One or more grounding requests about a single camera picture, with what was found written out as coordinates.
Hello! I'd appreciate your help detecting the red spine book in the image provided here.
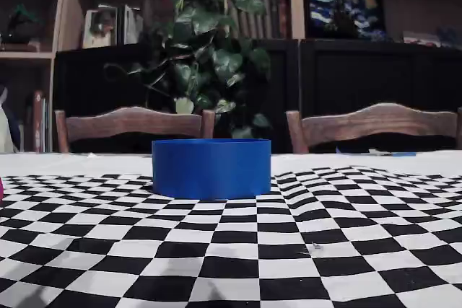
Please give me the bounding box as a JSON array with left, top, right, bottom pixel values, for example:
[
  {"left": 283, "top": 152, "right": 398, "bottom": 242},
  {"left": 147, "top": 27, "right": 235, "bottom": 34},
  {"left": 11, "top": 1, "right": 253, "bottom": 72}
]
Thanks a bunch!
[{"left": 32, "top": 89, "right": 45, "bottom": 153}]

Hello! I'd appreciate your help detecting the white blue penguin figure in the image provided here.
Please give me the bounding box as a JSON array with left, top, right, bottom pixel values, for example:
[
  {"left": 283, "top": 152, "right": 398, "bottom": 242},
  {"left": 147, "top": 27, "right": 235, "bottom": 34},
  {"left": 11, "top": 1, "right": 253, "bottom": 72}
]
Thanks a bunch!
[{"left": 0, "top": 86, "right": 23, "bottom": 154}]

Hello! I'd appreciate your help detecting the black cabinet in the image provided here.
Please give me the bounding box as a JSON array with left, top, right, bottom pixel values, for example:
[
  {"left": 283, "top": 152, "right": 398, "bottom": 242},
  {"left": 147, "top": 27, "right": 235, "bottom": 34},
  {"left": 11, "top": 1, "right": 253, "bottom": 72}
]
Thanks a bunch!
[{"left": 53, "top": 38, "right": 462, "bottom": 152}]

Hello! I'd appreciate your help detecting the wooden chair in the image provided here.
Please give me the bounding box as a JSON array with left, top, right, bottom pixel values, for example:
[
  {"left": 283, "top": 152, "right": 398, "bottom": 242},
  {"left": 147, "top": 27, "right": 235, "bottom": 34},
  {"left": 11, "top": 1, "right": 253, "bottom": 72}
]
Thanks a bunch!
[
  {"left": 53, "top": 105, "right": 217, "bottom": 154},
  {"left": 286, "top": 102, "right": 462, "bottom": 154}
]

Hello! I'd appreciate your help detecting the dark red book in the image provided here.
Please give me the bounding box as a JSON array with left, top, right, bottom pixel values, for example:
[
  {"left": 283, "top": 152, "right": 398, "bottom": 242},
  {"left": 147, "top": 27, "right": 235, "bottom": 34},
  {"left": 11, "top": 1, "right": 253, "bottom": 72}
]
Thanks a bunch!
[{"left": 276, "top": 0, "right": 289, "bottom": 39}]

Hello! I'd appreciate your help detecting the blue tape strip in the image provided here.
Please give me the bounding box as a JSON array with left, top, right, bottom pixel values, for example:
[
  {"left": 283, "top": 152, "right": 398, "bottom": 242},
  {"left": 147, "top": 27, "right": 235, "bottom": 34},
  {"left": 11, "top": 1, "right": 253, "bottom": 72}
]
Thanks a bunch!
[{"left": 335, "top": 146, "right": 418, "bottom": 157}]

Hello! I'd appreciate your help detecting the beige hardcover book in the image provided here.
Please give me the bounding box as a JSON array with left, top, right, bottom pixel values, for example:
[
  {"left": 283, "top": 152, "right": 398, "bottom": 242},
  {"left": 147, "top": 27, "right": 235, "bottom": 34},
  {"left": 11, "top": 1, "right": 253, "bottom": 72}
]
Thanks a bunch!
[{"left": 261, "top": 0, "right": 272, "bottom": 39}]

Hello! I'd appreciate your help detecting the flat lying book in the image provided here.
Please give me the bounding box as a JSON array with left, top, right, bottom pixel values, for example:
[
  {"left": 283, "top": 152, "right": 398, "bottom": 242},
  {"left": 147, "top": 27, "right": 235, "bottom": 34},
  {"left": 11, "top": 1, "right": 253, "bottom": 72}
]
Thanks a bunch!
[{"left": 0, "top": 43, "right": 41, "bottom": 52}]

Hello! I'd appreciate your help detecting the starry night picture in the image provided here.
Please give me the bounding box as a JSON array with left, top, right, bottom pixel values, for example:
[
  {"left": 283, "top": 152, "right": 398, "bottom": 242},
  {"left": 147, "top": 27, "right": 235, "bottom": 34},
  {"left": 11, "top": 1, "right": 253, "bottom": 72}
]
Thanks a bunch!
[{"left": 308, "top": 0, "right": 387, "bottom": 39}]

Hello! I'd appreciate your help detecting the black white checkerboard mat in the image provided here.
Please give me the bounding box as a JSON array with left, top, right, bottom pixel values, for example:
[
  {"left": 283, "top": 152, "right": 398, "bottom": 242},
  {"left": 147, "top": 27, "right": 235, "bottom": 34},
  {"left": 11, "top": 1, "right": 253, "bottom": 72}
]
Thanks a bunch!
[{"left": 0, "top": 165, "right": 462, "bottom": 308}]

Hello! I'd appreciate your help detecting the photo frame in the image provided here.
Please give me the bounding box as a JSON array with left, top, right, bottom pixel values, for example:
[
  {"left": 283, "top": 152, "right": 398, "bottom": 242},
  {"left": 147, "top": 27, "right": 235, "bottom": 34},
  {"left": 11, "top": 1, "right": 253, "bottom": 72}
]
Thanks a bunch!
[{"left": 82, "top": 6, "right": 120, "bottom": 49}]

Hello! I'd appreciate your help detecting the blue round box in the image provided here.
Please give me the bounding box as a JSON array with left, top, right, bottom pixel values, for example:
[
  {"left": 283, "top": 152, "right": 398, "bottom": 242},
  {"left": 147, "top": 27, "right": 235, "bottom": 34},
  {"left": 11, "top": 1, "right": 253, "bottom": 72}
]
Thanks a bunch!
[{"left": 151, "top": 138, "right": 272, "bottom": 201}]

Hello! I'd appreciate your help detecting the thin light book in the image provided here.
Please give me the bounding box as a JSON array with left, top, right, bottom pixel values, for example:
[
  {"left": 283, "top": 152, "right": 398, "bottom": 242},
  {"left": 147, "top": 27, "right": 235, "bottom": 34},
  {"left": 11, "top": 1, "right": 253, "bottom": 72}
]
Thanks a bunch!
[{"left": 43, "top": 97, "right": 51, "bottom": 153}]

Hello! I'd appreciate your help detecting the green leafy houseplant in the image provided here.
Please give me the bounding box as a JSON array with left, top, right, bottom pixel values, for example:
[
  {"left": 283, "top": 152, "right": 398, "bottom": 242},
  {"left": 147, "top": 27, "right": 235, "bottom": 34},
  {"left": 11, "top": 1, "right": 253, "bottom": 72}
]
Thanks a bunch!
[{"left": 103, "top": 0, "right": 275, "bottom": 139}]

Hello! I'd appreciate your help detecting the white tablecloth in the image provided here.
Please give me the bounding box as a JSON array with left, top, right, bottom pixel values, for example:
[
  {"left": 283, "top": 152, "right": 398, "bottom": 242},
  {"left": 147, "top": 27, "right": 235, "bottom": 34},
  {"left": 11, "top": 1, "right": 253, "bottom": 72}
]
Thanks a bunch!
[{"left": 0, "top": 151, "right": 462, "bottom": 308}]

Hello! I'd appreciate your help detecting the white upright book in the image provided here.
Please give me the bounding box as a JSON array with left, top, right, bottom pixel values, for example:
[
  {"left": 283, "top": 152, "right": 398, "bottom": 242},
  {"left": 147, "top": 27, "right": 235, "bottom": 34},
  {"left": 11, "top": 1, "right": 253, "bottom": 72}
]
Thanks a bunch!
[{"left": 121, "top": 4, "right": 144, "bottom": 45}]

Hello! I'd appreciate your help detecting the dark green bonsai model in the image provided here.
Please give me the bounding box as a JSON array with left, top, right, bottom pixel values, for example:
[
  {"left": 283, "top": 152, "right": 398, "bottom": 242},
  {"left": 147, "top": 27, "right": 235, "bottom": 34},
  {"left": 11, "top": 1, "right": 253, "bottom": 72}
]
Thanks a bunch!
[{"left": 1, "top": 3, "right": 43, "bottom": 45}]

